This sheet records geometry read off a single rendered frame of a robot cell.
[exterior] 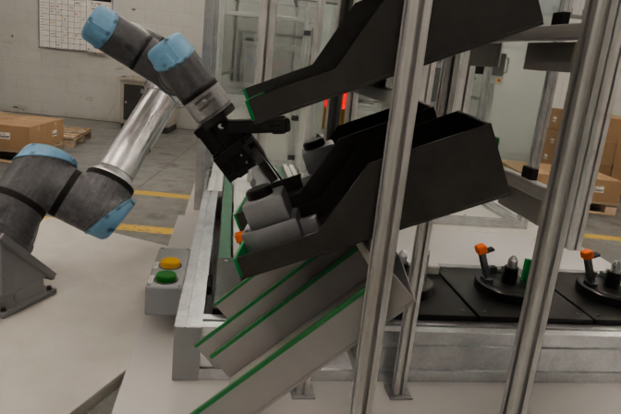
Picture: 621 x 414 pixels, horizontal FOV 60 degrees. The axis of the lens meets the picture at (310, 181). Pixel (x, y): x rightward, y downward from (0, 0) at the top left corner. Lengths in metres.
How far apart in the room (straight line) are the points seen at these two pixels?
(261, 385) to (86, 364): 0.50
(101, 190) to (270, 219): 0.74
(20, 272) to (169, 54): 0.55
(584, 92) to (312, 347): 0.36
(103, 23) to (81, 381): 0.62
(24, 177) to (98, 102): 8.49
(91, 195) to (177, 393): 0.51
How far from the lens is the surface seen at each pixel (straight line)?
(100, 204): 1.26
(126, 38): 1.06
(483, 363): 1.09
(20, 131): 6.35
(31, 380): 1.03
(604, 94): 1.98
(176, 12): 9.31
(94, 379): 1.01
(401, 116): 0.48
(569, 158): 0.56
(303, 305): 0.70
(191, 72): 0.96
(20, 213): 1.23
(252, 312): 0.74
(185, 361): 0.97
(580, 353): 1.18
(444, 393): 1.05
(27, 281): 1.24
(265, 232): 0.58
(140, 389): 0.98
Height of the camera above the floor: 1.41
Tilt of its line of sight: 13 degrees down
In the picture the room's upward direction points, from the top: 6 degrees clockwise
